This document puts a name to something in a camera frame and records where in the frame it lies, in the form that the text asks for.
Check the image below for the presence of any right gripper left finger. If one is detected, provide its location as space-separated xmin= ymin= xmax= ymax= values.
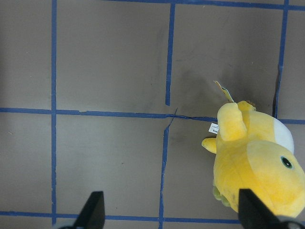
xmin=71 ymin=191 xmax=105 ymax=229

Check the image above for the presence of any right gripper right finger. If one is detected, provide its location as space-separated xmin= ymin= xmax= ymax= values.
xmin=238 ymin=188 xmax=305 ymax=229

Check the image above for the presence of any yellow plush dinosaur toy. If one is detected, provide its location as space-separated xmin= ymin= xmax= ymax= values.
xmin=202 ymin=88 xmax=305 ymax=217

